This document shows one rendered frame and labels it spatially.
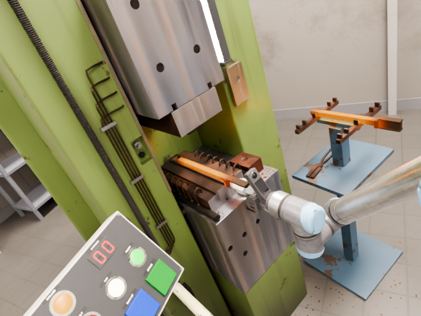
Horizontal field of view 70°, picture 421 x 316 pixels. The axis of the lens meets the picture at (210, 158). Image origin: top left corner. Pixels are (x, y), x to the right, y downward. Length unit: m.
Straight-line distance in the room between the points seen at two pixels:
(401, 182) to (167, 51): 0.73
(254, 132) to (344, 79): 2.14
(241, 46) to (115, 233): 0.90
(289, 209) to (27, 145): 1.07
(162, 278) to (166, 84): 0.58
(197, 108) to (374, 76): 2.62
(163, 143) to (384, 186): 1.03
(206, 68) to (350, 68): 2.52
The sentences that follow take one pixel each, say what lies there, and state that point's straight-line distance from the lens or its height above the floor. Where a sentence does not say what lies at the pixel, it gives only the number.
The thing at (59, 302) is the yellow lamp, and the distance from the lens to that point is 0.85.
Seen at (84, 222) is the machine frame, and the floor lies 0.89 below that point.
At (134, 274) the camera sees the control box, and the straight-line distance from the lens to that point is 0.92.
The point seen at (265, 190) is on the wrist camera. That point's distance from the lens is 1.07.
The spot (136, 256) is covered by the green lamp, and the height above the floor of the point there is 1.09.
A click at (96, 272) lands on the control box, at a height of 1.15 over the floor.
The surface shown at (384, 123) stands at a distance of 1.38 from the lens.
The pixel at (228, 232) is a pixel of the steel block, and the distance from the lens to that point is 1.21.
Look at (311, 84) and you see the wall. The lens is 3.54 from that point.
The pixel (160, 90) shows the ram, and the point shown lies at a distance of 0.95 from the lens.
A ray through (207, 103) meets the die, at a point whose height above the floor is 1.32.
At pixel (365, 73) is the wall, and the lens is 3.44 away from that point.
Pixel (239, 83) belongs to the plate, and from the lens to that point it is 1.33.
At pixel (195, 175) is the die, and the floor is 0.99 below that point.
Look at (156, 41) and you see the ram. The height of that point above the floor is 1.58.
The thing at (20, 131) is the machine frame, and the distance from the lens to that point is 1.43.
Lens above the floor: 1.68
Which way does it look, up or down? 30 degrees down
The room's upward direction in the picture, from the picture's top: 20 degrees counter-clockwise
